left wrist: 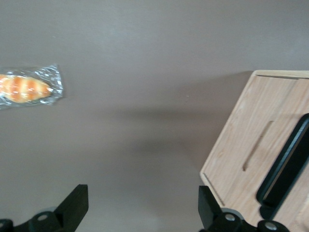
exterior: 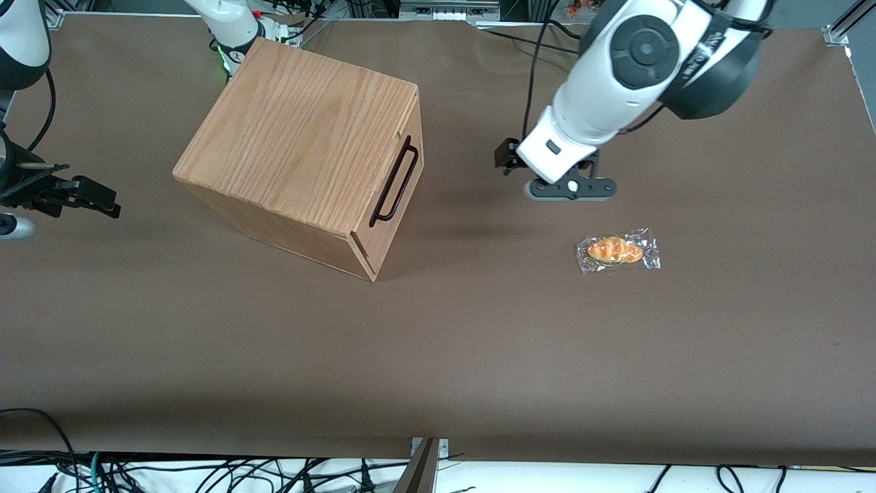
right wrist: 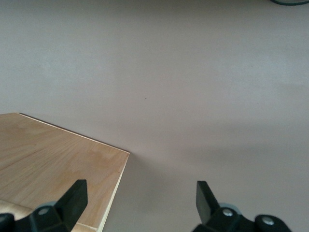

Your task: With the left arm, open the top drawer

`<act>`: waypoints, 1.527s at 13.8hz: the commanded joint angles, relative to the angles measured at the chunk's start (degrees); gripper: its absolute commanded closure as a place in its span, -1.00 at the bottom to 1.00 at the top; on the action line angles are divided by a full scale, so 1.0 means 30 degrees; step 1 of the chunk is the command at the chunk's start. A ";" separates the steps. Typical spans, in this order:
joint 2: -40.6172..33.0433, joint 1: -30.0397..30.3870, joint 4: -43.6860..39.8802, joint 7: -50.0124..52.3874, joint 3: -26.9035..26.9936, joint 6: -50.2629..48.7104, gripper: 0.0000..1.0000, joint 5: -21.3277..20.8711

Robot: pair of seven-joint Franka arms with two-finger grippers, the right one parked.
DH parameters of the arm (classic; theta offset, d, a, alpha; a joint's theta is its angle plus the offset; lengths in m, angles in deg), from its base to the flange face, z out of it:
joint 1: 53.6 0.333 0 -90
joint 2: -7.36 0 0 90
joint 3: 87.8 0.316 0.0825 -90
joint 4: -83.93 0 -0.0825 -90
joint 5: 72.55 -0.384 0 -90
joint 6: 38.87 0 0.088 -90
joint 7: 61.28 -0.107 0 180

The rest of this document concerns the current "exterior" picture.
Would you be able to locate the metal table edge bracket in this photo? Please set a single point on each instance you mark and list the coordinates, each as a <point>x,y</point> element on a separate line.
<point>431,465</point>

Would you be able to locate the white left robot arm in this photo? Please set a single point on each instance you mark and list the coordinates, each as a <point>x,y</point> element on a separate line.
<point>616,89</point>

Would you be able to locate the grey background device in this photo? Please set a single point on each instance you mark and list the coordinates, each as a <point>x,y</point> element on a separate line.
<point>448,9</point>

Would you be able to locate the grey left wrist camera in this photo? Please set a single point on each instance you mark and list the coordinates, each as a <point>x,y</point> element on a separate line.
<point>568,190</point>

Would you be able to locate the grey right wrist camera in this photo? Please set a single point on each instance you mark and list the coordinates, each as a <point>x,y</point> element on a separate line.
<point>14,227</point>

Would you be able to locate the orange background toy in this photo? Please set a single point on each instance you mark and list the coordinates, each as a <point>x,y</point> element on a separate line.
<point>573,8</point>

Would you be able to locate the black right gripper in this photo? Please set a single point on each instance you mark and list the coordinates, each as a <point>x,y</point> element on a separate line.
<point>27,186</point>

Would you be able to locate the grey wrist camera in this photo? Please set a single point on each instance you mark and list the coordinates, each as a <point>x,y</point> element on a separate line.
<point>14,227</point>
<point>568,190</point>

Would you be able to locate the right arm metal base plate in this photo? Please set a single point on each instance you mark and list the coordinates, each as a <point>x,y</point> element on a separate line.
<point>280,31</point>

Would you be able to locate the aluminium corner bracket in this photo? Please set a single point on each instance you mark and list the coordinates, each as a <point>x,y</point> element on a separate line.
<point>836,35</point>

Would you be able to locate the wooden drawer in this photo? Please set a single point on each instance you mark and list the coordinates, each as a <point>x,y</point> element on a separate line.
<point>382,241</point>

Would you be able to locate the wooden cabinet box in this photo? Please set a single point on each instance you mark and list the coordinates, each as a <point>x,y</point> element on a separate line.
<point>294,137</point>

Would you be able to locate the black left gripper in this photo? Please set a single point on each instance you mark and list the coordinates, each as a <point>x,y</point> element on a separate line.
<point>508,153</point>

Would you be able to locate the packaged bread roll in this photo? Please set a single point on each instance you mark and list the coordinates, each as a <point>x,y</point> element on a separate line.
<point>616,250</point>

